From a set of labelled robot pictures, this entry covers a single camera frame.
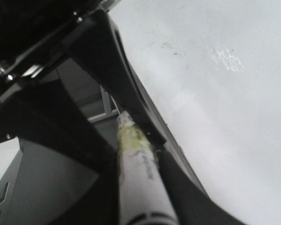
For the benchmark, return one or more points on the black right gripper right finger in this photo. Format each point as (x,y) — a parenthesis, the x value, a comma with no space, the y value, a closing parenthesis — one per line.
(95,45)

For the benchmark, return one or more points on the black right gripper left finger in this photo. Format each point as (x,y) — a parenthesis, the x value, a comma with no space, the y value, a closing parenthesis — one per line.
(66,171)

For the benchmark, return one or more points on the white black-tipped whiteboard marker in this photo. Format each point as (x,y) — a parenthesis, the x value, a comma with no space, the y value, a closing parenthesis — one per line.
(143,199)

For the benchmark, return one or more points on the white whiteboard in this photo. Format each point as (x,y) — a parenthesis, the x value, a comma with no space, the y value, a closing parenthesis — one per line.
(213,70)

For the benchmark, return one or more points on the grey aluminium whiteboard frame rail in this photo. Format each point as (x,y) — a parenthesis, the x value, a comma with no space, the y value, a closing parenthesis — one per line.
(154,122)

